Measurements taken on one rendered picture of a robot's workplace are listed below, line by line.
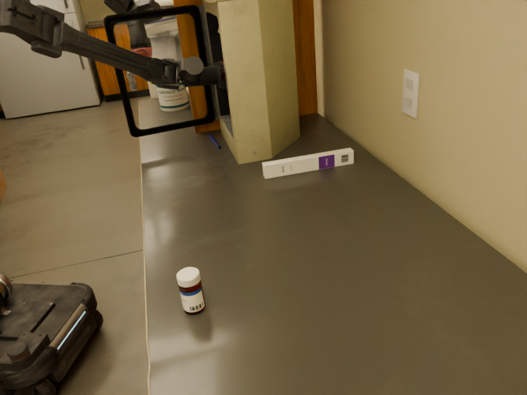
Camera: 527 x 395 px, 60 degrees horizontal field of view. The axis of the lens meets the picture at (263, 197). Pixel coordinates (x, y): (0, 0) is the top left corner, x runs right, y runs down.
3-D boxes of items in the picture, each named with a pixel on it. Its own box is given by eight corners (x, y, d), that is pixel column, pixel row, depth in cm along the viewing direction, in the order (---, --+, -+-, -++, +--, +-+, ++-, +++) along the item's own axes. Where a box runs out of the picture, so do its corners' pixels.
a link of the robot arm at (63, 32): (30, 9, 115) (27, 51, 113) (39, 1, 111) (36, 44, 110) (169, 63, 147) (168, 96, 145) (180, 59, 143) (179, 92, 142)
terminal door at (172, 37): (216, 121, 167) (198, 4, 148) (131, 138, 159) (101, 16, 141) (215, 121, 167) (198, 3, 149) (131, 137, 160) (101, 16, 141)
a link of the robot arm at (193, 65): (161, 61, 144) (160, 88, 143) (162, 46, 133) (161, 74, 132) (199, 66, 147) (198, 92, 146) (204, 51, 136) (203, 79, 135)
